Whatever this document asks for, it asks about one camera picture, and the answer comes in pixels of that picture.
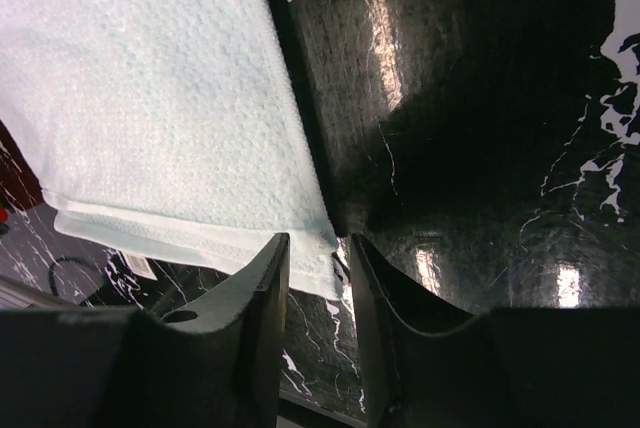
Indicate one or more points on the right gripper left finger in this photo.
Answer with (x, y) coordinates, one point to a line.
(215, 362)

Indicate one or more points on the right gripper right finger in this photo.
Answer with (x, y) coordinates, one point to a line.
(426, 363)

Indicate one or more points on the white towel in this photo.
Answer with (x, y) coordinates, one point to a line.
(166, 129)

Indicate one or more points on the red plastic tray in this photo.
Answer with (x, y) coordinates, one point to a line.
(20, 189)

